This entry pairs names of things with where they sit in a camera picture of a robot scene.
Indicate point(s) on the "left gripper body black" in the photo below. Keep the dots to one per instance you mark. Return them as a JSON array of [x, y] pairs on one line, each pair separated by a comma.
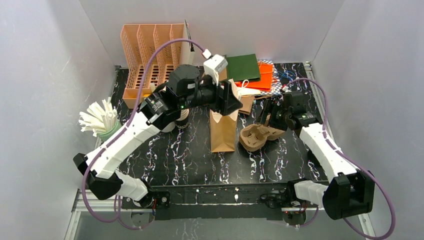
[[219, 97]]

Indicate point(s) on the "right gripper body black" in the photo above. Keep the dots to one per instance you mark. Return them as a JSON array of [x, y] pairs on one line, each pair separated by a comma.
[[276, 117]]

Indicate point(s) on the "stack of paper cups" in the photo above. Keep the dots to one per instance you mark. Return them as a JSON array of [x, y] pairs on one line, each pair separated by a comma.
[[182, 122]]

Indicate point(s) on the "tan paper bag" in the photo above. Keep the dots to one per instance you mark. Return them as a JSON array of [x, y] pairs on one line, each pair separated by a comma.
[[222, 129]]

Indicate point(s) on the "cardboard two-cup carrier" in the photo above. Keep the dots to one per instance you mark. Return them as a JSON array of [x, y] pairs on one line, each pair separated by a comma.
[[254, 136]]

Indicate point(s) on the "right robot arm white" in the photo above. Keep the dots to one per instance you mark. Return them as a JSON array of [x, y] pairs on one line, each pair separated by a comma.
[[331, 159]]

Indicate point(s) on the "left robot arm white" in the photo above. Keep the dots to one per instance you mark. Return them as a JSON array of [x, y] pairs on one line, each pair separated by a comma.
[[100, 167]]

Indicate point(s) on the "white paper bag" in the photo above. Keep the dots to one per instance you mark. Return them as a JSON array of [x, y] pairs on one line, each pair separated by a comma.
[[245, 91]]

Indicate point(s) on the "brown kraft paper bag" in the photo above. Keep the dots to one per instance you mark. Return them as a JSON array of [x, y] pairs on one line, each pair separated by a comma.
[[246, 100]]

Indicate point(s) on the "white folder in organizer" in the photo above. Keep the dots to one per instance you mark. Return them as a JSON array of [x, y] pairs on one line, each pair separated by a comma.
[[187, 50]]

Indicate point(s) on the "dark green paper bag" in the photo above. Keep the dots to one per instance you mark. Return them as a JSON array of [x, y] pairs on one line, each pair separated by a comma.
[[243, 67]]

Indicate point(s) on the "orange paper bag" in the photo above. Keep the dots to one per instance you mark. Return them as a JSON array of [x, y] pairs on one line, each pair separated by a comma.
[[266, 70]]

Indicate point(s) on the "stack of white lids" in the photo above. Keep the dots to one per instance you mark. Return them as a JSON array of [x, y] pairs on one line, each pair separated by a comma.
[[168, 128]]

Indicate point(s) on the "black round lid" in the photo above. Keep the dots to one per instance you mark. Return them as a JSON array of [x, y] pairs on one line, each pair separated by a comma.
[[312, 158]]

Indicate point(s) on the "pink desk file organizer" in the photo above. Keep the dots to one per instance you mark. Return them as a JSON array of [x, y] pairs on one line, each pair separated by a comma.
[[139, 42]]

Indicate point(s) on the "white wrapped straws bundle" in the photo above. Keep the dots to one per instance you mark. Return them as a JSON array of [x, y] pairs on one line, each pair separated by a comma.
[[98, 117]]

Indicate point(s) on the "green cup holder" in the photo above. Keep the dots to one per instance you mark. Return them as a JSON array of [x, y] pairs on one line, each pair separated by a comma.
[[108, 134]]

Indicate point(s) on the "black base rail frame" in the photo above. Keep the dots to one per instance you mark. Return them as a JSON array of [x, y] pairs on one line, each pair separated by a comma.
[[274, 201]]

